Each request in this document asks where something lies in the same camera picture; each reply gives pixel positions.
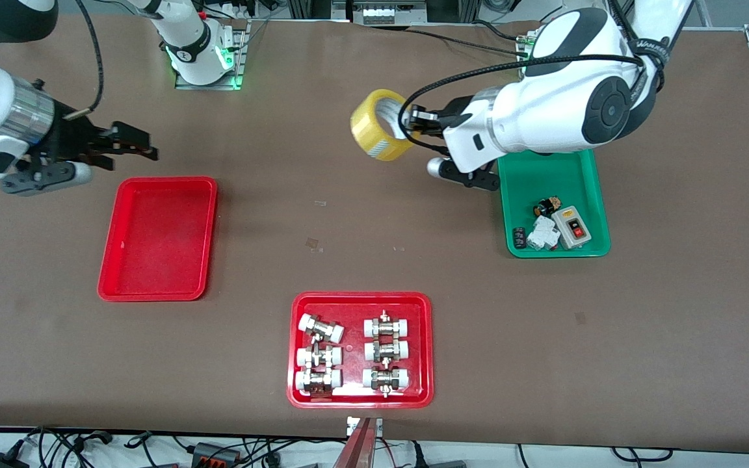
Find yellow tape roll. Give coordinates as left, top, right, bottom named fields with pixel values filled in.
left=350, top=89, right=418, bottom=162

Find empty-looking red plastic tray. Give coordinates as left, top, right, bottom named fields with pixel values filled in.
left=97, top=177, right=218, bottom=302

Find green plastic tray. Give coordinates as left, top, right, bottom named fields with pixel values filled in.
left=497, top=149, right=611, bottom=259

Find red tray with fittings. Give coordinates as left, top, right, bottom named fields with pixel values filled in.
left=287, top=291, right=434, bottom=410

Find white power strip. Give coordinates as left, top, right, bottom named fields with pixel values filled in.
left=350, top=0, right=428, bottom=26

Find white circuit breaker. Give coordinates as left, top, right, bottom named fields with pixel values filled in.
left=526, top=216, right=560, bottom=252

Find white metal pipe fitting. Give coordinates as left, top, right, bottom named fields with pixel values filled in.
left=362, top=366, right=410, bottom=398
left=364, top=338, right=410, bottom=363
left=298, top=313, right=345, bottom=343
left=363, top=311, right=410, bottom=339
left=296, top=344, right=343, bottom=369
left=295, top=368, right=343, bottom=397

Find black box orange connectors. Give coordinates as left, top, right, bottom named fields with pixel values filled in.
left=191, top=442, right=243, bottom=468

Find red metal bar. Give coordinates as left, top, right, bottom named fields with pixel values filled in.
left=332, top=418, right=378, bottom=468

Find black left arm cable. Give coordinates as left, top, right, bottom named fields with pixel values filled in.
left=399, top=0, right=650, bottom=155

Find black cable on table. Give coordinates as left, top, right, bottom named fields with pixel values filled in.
left=406, top=19, right=531, bottom=57

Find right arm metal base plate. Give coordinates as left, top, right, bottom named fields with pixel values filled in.
left=175, top=19, right=249, bottom=90

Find grey switch box red button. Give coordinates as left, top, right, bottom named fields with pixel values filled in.
left=551, top=205, right=592, bottom=250

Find small silver metal bracket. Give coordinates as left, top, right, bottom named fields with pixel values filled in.
left=347, top=417, right=384, bottom=437

